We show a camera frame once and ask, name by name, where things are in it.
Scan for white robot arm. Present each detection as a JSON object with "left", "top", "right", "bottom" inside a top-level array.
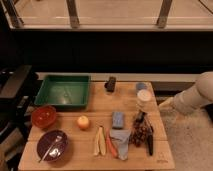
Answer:
[{"left": 158, "top": 71, "right": 213, "bottom": 115}]

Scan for white paper cup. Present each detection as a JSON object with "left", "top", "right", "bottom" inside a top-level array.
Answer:
[{"left": 137, "top": 89, "right": 152, "bottom": 110}]

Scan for bunch of dark grapes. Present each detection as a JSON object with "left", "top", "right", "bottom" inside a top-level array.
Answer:
[{"left": 131, "top": 116, "right": 148, "bottom": 147}]

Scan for blue sponge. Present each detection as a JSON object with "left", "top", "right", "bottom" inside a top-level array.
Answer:
[{"left": 112, "top": 111, "right": 124, "bottom": 129}]

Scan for grey cloth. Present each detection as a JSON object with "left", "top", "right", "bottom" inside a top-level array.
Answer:
[{"left": 110, "top": 129, "right": 131, "bottom": 160}]

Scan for small black box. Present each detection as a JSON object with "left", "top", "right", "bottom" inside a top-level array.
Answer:
[{"left": 104, "top": 77, "right": 116, "bottom": 92}]

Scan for orange carrot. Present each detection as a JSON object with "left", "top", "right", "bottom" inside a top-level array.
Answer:
[{"left": 106, "top": 132, "right": 118, "bottom": 158}]

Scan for yellow apple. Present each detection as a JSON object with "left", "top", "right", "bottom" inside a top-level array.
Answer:
[{"left": 77, "top": 116, "right": 90, "bottom": 130}]

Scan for green plastic tray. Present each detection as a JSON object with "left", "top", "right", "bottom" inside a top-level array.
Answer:
[{"left": 34, "top": 75, "right": 91, "bottom": 109}]

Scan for dark purple bowl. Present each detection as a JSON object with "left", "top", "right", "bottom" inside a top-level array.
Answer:
[{"left": 36, "top": 130, "right": 68, "bottom": 162}]

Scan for red bowl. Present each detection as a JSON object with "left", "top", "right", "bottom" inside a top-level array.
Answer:
[{"left": 31, "top": 105, "right": 57, "bottom": 129}]

